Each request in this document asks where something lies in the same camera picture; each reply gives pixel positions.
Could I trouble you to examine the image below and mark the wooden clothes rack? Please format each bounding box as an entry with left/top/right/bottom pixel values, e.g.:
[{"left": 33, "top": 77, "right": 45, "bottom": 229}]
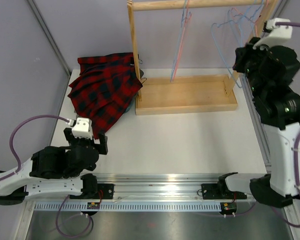
[{"left": 127, "top": 0, "right": 278, "bottom": 116}]

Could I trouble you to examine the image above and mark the aluminium corner post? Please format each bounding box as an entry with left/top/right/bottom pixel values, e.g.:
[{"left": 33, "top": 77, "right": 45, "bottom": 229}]
[{"left": 26, "top": 0, "right": 72, "bottom": 78}]

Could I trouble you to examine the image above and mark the blue wire hanger with plaid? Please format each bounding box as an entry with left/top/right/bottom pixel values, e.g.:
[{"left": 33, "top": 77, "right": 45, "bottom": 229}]
[{"left": 210, "top": 19, "right": 242, "bottom": 89}]

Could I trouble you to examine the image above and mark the aluminium rail base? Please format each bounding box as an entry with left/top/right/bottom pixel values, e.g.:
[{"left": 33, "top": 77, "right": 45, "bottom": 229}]
[{"left": 23, "top": 172, "right": 297, "bottom": 213}]

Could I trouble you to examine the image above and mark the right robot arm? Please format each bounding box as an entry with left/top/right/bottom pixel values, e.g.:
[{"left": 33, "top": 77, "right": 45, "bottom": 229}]
[{"left": 201, "top": 37, "right": 300, "bottom": 208}]

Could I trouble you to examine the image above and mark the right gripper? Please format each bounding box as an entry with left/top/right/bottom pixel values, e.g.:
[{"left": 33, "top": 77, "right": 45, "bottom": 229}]
[{"left": 233, "top": 37, "right": 277, "bottom": 99}]

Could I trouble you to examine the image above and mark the teal plastic bin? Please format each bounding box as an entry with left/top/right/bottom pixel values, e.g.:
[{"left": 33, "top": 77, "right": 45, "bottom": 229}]
[{"left": 124, "top": 97, "right": 135, "bottom": 114}]

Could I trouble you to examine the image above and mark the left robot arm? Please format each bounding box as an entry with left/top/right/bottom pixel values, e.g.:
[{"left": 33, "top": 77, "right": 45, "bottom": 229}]
[{"left": 0, "top": 128, "right": 108, "bottom": 206}]

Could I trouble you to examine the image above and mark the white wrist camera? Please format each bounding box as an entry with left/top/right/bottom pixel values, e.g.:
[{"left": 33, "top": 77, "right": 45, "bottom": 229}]
[
  {"left": 67, "top": 117, "right": 94, "bottom": 140},
  {"left": 252, "top": 18, "right": 293, "bottom": 50}
]

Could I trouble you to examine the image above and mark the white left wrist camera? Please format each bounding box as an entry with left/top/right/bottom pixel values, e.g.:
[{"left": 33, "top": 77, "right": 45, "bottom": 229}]
[{"left": 67, "top": 117, "right": 94, "bottom": 140}]

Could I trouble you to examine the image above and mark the red plaid skirt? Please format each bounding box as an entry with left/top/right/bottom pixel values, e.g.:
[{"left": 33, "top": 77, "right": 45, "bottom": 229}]
[{"left": 68, "top": 52, "right": 143, "bottom": 139}]

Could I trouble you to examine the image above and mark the pink wire hanger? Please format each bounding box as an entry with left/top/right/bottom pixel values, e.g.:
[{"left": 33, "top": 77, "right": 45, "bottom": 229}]
[
  {"left": 175, "top": 1, "right": 192, "bottom": 77},
  {"left": 229, "top": 0, "right": 265, "bottom": 37}
]

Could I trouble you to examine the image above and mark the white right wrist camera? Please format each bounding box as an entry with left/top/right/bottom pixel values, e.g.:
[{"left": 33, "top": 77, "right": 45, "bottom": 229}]
[{"left": 252, "top": 18, "right": 293, "bottom": 50}]

